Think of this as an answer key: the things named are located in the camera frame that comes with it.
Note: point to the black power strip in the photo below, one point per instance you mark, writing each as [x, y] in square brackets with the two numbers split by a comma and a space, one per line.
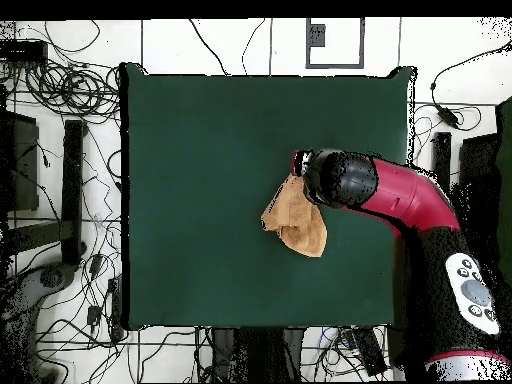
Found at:
[370, 352]
[116, 312]
[24, 51]

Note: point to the grey rectangular floor frame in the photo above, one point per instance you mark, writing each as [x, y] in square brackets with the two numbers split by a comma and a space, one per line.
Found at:
[316, 36]

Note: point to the dark green table cloth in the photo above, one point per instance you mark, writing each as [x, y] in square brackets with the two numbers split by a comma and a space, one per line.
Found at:
[200, 200]

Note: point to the black stand leg bar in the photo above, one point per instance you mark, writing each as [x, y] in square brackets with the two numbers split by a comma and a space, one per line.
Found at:
[72, 192]
[442, 160]

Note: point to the black stand cross bar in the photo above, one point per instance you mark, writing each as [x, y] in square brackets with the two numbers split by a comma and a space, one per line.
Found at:
[40, 236]

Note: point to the office chair base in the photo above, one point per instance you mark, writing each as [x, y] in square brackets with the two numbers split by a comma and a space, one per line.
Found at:
[24, 292]

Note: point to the tan terry towel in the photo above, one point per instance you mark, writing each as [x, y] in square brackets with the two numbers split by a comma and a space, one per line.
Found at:
[298, 224]

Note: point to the black equipment box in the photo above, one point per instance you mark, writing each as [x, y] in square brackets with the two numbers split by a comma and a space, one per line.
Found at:
[24, 168]
[480, 168]

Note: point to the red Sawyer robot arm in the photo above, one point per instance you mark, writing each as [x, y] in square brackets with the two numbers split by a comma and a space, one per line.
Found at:
[400, 192]

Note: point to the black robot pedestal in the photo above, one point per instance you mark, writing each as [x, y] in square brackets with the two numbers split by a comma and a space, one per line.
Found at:
[260, 356]

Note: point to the small black plug adapter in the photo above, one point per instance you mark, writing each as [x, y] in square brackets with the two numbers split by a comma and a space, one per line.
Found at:
[97, 264]
[94, 315]

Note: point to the black power adapter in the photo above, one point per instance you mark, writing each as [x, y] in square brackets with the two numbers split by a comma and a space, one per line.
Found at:
[448, 116]

